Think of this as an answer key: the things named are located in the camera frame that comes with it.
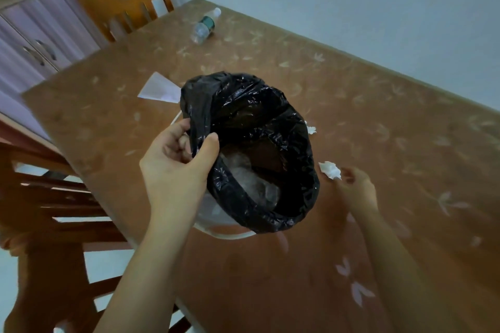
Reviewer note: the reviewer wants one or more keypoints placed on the person's left hand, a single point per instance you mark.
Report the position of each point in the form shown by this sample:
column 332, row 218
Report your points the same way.
column 172, row 188

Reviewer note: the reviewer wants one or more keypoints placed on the person's right hand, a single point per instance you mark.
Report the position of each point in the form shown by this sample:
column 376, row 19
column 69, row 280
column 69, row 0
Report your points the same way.
column 359, row 196

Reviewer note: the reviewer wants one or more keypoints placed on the white paper sheet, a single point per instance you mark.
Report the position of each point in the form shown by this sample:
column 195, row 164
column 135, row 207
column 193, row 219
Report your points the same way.
column 158, row 89

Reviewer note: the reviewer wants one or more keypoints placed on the trash bin with black bag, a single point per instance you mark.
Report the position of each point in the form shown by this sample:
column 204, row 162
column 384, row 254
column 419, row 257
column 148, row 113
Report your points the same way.
column 234, row 98

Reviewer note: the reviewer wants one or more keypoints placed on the clear plastic water bottle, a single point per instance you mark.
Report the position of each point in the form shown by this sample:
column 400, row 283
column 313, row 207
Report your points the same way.
column 203, row 28

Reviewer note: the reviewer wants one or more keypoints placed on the person's right forearm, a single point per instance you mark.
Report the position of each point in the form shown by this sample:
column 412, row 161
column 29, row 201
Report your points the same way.
column 402, row 278

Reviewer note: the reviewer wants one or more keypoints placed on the person's left forearm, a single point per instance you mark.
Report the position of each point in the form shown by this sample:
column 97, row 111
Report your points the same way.
column 144, row 286

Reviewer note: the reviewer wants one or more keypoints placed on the brown floral table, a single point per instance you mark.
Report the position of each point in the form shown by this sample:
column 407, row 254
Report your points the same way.
column 390, row 130

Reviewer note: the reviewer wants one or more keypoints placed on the grey wooden cabinet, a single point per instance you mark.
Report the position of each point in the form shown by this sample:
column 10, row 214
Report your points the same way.
column 47, row 24

